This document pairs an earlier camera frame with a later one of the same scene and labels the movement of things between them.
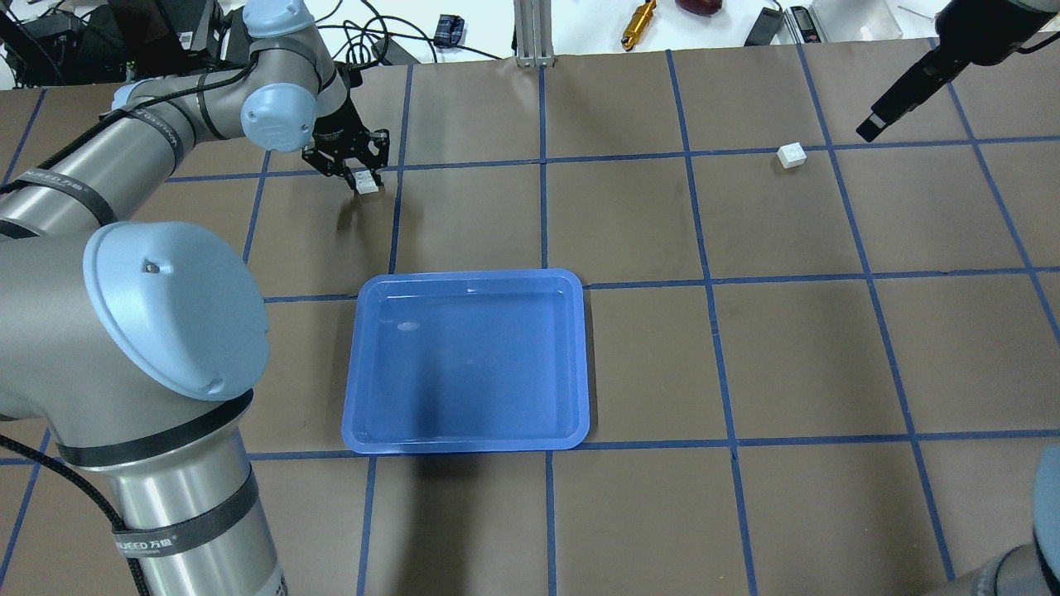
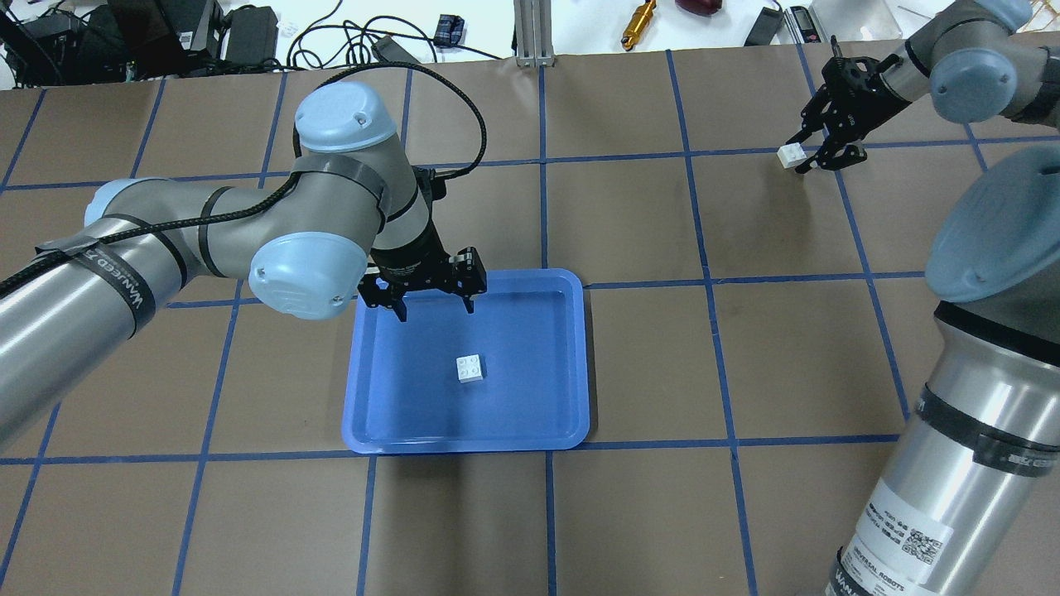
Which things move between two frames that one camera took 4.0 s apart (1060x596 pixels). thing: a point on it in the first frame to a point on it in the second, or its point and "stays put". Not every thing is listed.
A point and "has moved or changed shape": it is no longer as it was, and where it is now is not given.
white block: x=792 y=156 stays put
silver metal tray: x=855 y=20 stays put
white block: x=364 y=183 has moved or changed shape
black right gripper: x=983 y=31 to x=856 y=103
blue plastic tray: x=466 y=361 stays put
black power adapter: x=765 y=27 stays put
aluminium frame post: x=533 y=33 stays put
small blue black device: x=449 y=31 stays put
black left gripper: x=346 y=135 to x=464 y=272
